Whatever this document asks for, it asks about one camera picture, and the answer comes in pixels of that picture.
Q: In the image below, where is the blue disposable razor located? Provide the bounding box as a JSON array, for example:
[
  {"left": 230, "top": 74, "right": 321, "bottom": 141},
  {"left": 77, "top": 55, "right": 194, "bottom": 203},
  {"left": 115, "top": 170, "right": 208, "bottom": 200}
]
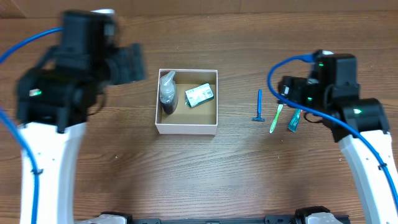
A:
[{"left": 252, "top": 89, "right": 265, "bottom": 122}]

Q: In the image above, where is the white cardboard box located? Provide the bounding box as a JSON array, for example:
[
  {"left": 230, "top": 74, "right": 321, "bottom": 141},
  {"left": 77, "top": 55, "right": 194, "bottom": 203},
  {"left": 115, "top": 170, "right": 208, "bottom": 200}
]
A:
[{"left": 155, "top": 68, "right": 218, "bottom": 135}]

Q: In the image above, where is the green white soap box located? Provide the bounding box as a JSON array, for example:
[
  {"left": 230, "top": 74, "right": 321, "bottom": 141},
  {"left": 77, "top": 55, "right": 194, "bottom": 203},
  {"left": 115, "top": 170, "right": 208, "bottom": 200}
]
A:
[{"left": 185, "top": 83, "right": 215, "bottom": 108}]

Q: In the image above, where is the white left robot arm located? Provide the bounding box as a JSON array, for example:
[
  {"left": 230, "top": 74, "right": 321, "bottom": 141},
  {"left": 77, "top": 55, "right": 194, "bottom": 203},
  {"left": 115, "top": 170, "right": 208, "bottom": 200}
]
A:
[{"left": 16, "top": 44, "right": 145, "bottom": 223}]

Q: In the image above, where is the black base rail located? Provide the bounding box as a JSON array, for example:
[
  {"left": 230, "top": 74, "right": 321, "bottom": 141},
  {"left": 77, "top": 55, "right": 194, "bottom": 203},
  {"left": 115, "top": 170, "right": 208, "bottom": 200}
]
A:
[{"left": 127, "top": 215, "right": 305, "bottom": 224}]

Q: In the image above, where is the green toothbrush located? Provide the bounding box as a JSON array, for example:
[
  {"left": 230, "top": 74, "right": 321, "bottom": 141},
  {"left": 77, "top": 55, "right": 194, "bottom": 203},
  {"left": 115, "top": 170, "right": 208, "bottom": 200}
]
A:
[{"left": 269, "top": 104, "right": 284, "bottom": 133}]

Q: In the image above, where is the teal toothpaste tube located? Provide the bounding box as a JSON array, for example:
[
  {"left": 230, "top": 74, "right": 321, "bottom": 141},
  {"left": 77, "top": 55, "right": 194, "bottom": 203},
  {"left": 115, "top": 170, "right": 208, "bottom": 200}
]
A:
[{"left": 287, "top": 109, "right": 302, "bottom": 133}]

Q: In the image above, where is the clear pump bottle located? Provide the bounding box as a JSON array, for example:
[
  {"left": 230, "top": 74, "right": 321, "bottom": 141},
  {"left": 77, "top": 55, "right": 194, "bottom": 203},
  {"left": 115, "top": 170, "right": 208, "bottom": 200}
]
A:
[{"left": 159, "top": 70, "right": 178, "bottom": 115}]

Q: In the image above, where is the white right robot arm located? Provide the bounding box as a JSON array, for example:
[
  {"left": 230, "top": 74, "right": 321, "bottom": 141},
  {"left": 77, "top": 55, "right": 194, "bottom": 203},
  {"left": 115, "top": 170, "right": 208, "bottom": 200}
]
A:
[{"left": 273, "top": 75, "right": 397, "bottom": 223}]

